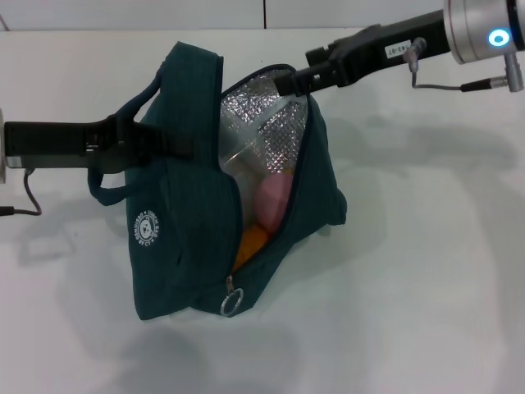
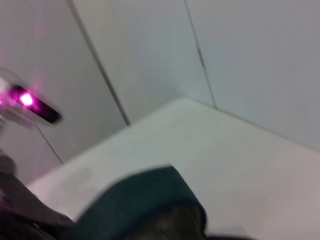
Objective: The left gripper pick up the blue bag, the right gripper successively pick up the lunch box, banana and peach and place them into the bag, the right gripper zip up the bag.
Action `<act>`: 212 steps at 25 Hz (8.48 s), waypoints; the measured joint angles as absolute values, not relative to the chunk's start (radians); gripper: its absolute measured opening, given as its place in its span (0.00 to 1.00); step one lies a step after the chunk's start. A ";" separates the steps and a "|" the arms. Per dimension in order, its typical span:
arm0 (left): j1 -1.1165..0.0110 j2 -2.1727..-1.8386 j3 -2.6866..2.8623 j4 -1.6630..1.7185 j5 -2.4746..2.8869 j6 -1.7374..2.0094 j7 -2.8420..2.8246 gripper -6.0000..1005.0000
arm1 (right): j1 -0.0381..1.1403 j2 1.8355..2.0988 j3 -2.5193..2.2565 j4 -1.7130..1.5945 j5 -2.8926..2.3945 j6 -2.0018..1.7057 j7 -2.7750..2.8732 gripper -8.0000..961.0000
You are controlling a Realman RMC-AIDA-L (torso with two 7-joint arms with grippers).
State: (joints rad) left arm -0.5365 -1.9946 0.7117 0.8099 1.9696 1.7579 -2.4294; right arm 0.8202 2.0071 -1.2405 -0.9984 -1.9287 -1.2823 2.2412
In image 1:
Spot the arm dark cable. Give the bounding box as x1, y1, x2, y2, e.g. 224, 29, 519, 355
0, 167, 43, 218
404, 36, 525, 95

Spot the pink toy peach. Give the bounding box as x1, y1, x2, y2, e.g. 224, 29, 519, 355
253, 174, 294, 237

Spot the left arm dark cable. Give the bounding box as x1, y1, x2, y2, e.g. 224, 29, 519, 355
0, 167, 43, 218

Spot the dark teal insulated lunch bag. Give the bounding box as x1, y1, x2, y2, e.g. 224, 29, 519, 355
88, 39, 349, 322

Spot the yellow banana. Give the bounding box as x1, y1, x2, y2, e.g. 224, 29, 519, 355
231, 163, 295, 274

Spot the right arm dark cable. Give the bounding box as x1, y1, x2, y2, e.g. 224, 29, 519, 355
404, 36, 525, 95

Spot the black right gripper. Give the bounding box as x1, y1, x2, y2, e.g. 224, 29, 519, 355
273, 10, 450, 99

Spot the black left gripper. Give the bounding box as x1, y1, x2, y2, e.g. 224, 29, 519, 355
4, 113, 194, 174

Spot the metal zipper pull ring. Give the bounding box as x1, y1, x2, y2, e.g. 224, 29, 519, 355
219, 275, 244, 318

